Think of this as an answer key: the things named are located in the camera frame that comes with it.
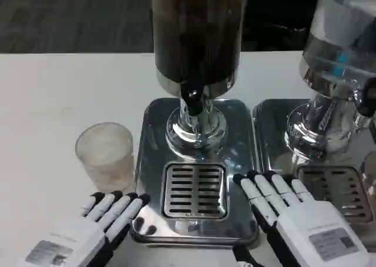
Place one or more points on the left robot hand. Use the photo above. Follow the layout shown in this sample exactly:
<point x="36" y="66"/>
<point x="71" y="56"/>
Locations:
<point x="76" y="234"/>

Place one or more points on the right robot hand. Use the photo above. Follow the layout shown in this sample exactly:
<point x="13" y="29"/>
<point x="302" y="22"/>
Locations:
<point x="311" y="220"/>

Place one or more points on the clear ribbed glass cup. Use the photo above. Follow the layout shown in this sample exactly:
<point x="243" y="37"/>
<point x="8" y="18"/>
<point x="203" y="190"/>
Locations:
<point x="105" y="158"/>

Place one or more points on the steel slotted drip grid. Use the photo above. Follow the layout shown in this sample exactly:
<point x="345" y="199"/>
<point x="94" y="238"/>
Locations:
<point x="337" y="187"/>
<point x="195" y="190"/>

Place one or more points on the steel drip tray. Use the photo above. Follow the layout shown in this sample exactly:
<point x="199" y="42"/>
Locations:
<point x="270" y="137"/>
<point x="149" y="167"/>

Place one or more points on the black tap of clear dispenser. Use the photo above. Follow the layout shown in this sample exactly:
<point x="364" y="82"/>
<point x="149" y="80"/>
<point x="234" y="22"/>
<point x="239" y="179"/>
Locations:
<point x="368" y="99"/>

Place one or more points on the clear water dispenser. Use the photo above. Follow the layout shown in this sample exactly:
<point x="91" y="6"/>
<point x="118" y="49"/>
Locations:
<point x="332" y="58"/>

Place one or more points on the black tap of dark dispenser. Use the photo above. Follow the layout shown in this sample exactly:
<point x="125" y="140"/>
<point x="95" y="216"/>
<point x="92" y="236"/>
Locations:
<point x="192" y="98"/>

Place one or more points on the dark drink dispenser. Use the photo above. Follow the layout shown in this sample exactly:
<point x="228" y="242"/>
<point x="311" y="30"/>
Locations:
<point x="196" y="28"/>

